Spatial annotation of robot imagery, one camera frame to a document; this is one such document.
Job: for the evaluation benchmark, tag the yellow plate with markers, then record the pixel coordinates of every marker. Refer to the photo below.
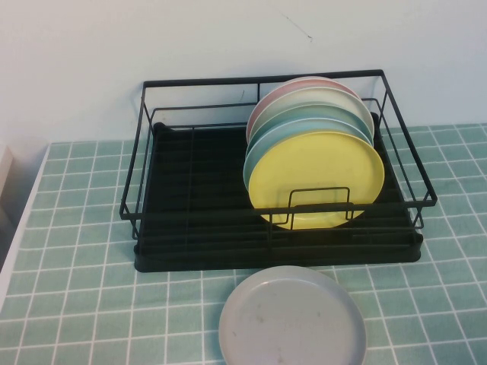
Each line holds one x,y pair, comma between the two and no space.
316,167

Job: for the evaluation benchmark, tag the light blue plate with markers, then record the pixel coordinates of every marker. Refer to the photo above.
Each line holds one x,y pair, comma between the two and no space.
296,127

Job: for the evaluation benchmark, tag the pink plate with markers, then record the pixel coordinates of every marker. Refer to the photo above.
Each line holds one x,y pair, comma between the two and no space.
262,104

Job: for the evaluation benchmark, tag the green plate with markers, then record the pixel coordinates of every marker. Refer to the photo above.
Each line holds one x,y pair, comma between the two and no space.
323,112

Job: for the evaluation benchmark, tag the cream white plate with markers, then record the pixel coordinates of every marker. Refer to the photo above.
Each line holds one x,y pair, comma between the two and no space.
323,95

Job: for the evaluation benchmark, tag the grey plate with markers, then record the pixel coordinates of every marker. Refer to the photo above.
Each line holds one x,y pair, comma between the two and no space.
293,319

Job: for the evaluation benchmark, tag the black plastic drip tray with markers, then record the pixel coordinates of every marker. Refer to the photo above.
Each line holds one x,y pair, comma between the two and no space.
190,182

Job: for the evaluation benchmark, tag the green tile pattern tablecloth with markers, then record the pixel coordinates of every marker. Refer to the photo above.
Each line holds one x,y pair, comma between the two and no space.
76,304

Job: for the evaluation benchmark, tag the beige board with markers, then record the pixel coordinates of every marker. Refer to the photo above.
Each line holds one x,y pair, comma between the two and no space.
4,171

